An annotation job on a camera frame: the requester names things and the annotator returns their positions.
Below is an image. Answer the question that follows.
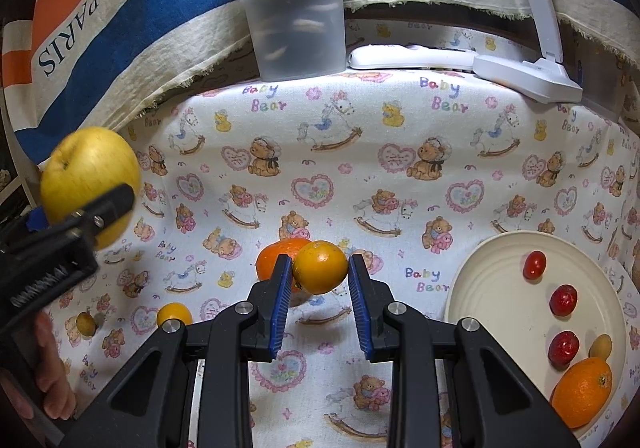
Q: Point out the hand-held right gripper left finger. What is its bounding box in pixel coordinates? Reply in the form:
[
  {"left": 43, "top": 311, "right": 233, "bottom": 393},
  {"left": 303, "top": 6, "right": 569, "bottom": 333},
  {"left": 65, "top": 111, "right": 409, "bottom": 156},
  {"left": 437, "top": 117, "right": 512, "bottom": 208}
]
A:
[{"left": 60, "top": 255, "right": 293, "bottom": 448}]

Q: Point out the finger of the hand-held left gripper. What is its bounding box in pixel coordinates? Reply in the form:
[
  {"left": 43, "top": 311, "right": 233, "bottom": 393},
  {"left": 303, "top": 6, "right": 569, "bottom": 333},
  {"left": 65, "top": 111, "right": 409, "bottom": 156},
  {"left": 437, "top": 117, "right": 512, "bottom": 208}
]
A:
[
  {"left": 26, "top": 208, "right": 49, "bottom": 235},
  {"left": 74, "top": 183, "right": 136, "bottom": 235}
]

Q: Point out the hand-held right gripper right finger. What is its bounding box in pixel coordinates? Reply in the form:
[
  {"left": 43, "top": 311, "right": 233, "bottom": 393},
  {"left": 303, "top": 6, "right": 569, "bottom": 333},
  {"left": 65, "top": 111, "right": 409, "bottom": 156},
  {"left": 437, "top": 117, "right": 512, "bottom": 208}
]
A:
[{"left": 348, "top": 254, "right": 581, "bottom": 448}]

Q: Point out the yellow apple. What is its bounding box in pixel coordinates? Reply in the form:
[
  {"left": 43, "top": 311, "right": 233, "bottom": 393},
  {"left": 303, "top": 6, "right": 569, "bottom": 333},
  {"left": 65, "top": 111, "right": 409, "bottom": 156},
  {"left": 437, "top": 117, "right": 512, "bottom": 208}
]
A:
[{"left": 40, "top": 126, "right": 142, "bottom": 251}]

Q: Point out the small yellow-orange citrus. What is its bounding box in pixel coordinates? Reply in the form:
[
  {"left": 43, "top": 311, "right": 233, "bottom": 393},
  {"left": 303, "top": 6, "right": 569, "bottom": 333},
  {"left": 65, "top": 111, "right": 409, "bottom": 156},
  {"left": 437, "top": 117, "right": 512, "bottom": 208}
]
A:
[{"left": 292, "top": 240, "right": 349, "bottom": 295}]

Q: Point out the cream round plate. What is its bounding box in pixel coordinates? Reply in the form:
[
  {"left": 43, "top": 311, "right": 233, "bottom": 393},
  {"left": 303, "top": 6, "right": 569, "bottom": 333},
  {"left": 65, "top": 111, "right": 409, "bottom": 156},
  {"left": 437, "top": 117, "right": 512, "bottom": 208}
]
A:
[{"left": 444, "top": 233, "right": 629, "bottom": 440}]

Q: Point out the small red fruit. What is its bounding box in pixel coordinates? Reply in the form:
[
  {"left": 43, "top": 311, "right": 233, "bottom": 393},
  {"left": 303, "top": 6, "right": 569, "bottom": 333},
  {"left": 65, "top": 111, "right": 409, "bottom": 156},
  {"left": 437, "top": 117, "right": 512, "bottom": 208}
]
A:
[
  {"left": 548, "top": 330, "right": 581, "bottom": 369},
  {"left": 549, "top": 284, "right": 579, "bottom": 317}
]

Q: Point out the large orange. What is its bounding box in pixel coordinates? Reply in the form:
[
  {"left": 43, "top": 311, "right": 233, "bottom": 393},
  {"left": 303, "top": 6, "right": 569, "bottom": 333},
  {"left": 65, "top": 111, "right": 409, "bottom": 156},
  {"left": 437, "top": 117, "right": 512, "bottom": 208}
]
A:
[{"left": 550, "top": 357, "right": 614, "bottom": 430}]

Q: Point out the small brown fruit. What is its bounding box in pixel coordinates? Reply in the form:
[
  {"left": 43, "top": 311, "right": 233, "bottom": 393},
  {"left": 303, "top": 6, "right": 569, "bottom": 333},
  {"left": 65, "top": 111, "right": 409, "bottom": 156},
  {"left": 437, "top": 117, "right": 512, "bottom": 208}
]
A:
[
  {"left": 588, "top": 334, "right": 613, "bottom": 361},
  {"left": 75, "top": 311, "right": 98, "bottom": 338}
]

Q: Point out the person's left hand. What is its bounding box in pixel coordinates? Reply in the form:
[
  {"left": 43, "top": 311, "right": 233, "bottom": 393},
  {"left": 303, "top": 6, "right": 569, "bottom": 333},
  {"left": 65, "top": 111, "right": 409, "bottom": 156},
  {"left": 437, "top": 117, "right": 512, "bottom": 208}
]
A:
[{"left": 31, "top": 313, "right": 77, "bottom": 420}]

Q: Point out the mandarin orange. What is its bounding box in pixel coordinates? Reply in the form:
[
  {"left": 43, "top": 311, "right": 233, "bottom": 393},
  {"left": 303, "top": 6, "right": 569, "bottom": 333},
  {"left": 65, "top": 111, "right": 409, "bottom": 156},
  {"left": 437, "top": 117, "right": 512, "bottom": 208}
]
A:
[{"left": 256, "top": 238, "right": 311, "bottom": 306}]

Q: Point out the small yellow kumquat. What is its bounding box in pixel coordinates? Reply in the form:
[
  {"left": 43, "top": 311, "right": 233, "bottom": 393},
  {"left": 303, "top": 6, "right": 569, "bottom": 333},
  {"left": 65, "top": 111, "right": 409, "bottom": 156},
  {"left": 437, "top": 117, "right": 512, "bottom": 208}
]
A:
[{"left": 156, "top": 302, "right": 193, "bottom": 329}]

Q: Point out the red cherry tomato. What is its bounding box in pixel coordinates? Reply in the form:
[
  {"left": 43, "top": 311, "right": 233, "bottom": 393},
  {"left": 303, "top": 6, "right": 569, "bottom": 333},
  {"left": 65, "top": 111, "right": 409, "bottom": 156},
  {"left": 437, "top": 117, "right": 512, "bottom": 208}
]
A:
[{"left": 523, "top": 250, "right": 547, "bottom": 280}]

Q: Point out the striped cloth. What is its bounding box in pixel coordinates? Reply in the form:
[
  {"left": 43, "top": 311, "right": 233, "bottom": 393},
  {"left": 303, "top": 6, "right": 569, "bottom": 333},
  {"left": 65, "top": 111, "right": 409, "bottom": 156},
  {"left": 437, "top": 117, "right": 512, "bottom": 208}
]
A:
[{"left": 0, "top": 0, "right": 640, "bottom": 149}]

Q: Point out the clear plastic container with lid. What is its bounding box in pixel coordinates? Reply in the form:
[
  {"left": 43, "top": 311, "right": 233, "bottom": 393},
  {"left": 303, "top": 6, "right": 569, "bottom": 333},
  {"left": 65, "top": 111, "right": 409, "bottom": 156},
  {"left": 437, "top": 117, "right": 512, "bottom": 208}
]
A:
[{"left": 229, "top": 0, "right": 353, "bottom": 83}]

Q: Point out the white desk lamp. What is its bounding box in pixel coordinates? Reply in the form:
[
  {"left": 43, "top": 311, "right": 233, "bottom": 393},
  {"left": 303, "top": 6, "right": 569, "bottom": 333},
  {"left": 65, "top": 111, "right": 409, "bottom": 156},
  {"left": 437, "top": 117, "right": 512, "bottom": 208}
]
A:
[{"left": 472, "top": 0, "right": 585, "bottom": 104}]

